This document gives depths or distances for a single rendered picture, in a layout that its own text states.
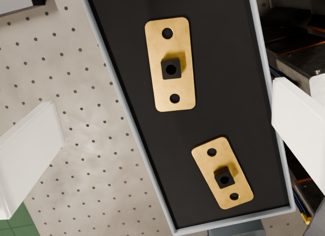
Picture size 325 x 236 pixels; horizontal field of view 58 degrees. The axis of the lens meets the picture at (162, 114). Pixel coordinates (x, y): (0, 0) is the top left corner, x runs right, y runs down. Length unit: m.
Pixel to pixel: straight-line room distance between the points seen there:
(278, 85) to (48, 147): 0.13
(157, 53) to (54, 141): 0.13
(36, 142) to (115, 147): 0.69
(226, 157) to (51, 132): 0.19
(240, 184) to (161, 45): 0.17
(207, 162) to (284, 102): 0.16
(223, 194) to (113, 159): 0.57
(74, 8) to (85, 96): 0.22
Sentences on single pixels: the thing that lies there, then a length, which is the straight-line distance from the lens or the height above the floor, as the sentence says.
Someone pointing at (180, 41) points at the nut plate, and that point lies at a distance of 0.26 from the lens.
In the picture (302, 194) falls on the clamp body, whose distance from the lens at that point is 0.60.
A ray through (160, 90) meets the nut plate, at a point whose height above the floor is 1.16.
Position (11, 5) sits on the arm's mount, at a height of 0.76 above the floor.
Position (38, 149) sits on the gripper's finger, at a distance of 0.17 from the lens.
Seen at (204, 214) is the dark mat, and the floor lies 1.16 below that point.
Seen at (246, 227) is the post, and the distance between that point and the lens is 0.41.
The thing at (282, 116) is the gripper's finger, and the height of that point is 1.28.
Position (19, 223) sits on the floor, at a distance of 2.20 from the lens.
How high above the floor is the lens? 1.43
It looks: 68 degrees down
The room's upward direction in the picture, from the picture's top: 173 degrees counter-clockwise
